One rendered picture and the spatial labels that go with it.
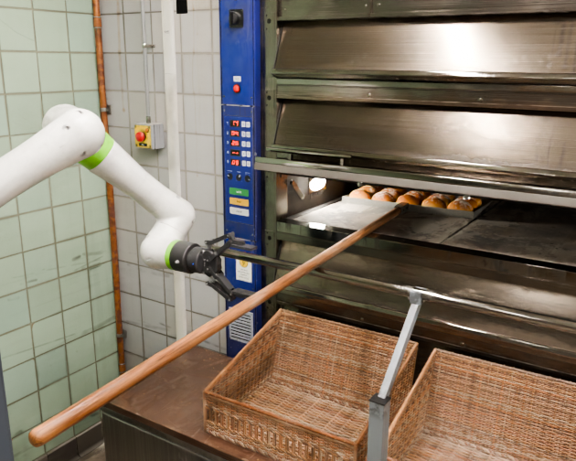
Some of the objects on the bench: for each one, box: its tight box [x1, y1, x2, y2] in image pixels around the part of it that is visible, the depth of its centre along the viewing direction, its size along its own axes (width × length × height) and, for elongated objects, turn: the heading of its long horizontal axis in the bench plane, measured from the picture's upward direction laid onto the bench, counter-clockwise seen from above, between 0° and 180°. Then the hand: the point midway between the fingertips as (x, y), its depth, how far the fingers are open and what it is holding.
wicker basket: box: [387, 348, 576, 461], centre depth 174 cm, size 49×56×28 cm
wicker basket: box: [203, 308, 419, 461], centre depth 206 cm, size 49×56×28 cm
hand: (250, 271), depth 171 cm, fingers open, 13 cm apart
